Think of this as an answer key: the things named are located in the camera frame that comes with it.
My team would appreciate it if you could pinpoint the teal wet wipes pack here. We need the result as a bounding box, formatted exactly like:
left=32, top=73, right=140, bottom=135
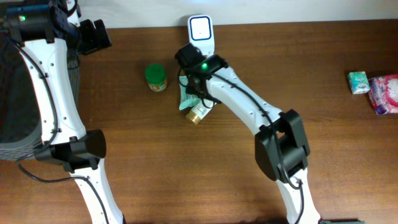
left=179, top=76, right=200, bottom=111

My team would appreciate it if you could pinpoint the white gold cap tube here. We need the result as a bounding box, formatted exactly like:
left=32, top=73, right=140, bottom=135
left=186, top=100, right=216, bottom=125

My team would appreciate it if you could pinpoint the green lid glass jar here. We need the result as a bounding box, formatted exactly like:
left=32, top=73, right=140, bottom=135
left=145, top=64, right=167, bottom=92

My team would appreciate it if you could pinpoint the teal white tissue pack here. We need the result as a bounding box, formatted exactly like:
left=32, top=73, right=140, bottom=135
left=348, top=72, right=370, bottom=95

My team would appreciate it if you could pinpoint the purple red snack bag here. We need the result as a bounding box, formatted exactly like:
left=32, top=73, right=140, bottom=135
left=368, top=74, right=397, bottom=115

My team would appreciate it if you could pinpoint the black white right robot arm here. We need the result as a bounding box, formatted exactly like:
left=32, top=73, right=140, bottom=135
left=175, top=44, right=324, bottom=223

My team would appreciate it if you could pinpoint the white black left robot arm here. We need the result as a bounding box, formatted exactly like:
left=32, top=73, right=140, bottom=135
left=1, top=0, right=125, bottom=223

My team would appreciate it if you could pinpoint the white barcode scanner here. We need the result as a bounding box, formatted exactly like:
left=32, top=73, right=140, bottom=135
left=187, top=15, right=215, bottom=57

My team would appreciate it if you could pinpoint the grey plastic mesh basket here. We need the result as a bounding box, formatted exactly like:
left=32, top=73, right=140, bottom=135
left=1, top=34, right=88, bottom=161

